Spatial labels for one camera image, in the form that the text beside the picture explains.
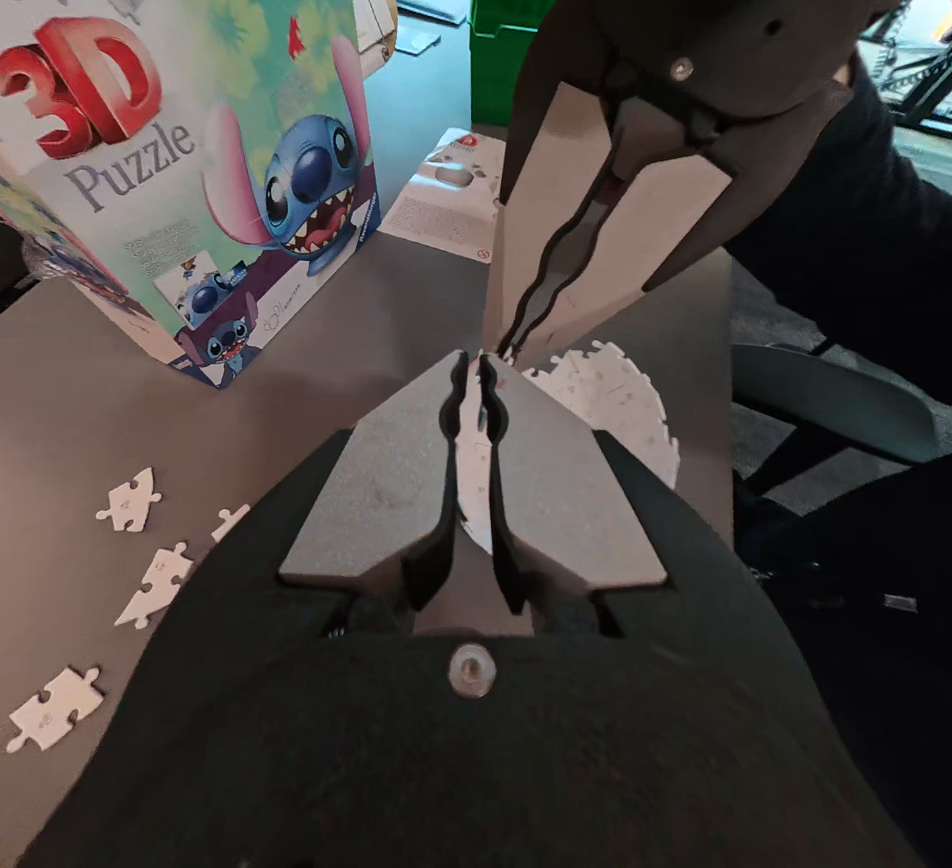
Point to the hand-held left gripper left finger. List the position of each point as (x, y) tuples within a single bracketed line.
[(379, 496)]

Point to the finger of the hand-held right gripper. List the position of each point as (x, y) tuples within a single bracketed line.
[(654, 213), (520, 228)]

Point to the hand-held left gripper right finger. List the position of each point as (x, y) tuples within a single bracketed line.
[(565, 503)]

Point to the partly built puzzle ball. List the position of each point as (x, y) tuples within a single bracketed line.
[(610, 407)]

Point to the puzzle pieces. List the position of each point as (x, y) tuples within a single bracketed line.
[(56, 708)]

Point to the person's right forearm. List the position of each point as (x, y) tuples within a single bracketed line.
[(855, 213)]

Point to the printed puzzle box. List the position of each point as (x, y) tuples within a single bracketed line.
[(186, 139)]

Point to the white instruction leaflet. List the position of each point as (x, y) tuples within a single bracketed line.
[(431, 213)]

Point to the green plastic bin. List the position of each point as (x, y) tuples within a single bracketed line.
[(498, 64)]

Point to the grey chair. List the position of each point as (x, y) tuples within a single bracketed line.
[(818, 392)]

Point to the person's dark clothed body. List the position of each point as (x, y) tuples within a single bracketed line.
[(855, 697)]

